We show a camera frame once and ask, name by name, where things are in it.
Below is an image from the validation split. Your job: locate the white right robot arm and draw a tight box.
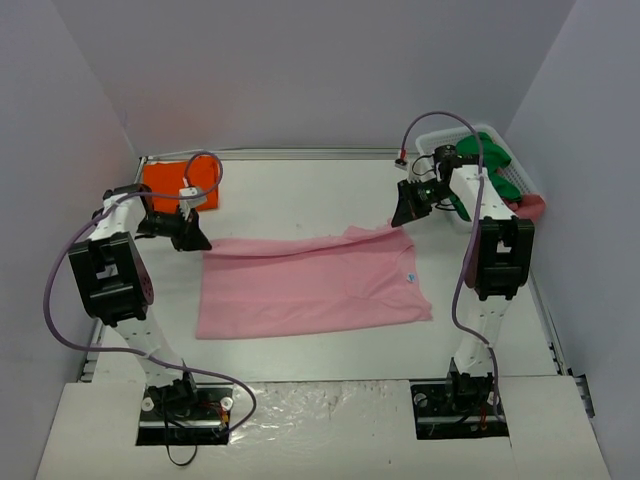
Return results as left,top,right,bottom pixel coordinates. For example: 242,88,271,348
391,145,535,413

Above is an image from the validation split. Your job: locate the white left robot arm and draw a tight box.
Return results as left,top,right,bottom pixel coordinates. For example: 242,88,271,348
68,183,211,418

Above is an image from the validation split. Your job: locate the white plastic basket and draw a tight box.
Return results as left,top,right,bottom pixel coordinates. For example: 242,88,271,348
409,124,546,223

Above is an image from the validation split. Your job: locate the folded orange t shirt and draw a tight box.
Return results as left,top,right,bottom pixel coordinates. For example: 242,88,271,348
142,155,219,213

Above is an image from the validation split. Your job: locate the green t shirt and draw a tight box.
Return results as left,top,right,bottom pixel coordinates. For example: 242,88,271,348
449,131,522,222

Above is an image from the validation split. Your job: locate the dark pink t shirt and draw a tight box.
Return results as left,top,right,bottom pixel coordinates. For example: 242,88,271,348
504,194,546,223

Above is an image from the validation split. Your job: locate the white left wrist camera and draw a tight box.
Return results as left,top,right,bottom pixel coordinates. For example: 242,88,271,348
179,186,207,217

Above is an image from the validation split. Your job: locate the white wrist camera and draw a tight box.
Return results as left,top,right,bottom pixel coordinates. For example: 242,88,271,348
179,186,207,217
394,155,437,182

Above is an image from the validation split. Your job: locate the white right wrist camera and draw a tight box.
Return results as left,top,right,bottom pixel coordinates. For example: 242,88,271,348
394,155,437,182

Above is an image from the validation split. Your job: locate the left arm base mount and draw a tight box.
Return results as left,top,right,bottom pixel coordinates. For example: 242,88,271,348
136,386,234,446

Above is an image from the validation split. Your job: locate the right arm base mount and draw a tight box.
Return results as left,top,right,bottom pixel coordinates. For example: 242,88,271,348
410,380,509,441

